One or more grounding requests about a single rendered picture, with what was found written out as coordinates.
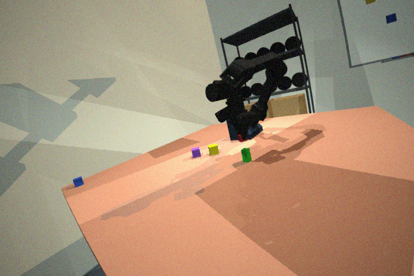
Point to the purple block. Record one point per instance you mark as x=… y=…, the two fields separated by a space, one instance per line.
x=195 y=152

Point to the small green block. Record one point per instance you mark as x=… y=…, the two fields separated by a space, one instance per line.
x=245 y=152
x=246 y=158

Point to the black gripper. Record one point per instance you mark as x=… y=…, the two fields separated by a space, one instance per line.
x=244 y=117

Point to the small blue block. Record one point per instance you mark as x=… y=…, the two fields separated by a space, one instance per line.
x=78 y=181

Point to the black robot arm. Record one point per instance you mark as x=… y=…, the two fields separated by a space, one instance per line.
x=242 y=70

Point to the red block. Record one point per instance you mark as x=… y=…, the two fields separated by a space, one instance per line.
x=240 y=139

